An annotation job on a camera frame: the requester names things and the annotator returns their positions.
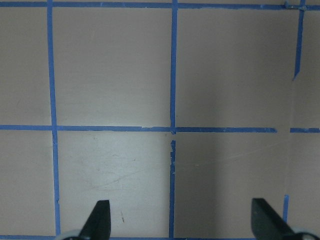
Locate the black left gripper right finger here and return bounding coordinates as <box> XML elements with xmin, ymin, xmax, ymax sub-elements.
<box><xmin>251</xmin><ymin>198</ymin><xmax>296</xmax><ymax>240</ymax></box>

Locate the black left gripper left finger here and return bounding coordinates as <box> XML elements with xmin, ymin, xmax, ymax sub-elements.
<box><xmin>77</xmin><ymin>200</ymin><xmax>111</xmax><ymax>240</ymax></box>

